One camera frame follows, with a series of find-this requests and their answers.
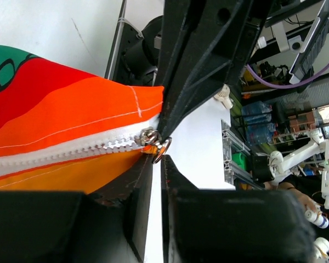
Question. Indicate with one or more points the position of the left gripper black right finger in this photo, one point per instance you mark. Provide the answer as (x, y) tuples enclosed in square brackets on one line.
[(230, 225)]

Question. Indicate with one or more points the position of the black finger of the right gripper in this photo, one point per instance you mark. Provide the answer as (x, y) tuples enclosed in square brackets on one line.
[(204, 45)]

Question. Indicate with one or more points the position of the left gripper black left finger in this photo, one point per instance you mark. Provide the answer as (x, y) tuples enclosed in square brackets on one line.
[(107, 225)]

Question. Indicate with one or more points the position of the colourful rainbow children's jacket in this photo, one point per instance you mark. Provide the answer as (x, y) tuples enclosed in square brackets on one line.
[(65, 129)]

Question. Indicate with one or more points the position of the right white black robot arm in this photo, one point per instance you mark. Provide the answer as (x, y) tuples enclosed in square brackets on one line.
[(141, 58)]

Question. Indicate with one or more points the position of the white handheld device background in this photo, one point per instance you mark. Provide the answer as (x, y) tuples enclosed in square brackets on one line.
[(224, 97)]

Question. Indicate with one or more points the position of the green plastic block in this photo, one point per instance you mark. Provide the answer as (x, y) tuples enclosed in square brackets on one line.
[(240, 160)]

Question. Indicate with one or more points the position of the pack of water bottles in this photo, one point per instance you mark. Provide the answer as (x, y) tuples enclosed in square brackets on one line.
[(257, 117)]

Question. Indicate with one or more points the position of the grey keyboard background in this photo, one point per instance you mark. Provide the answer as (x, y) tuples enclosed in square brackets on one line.
[(311, 46)]

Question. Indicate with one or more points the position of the aluminium frame rail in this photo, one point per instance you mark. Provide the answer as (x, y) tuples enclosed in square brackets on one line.
[(111, 64)]

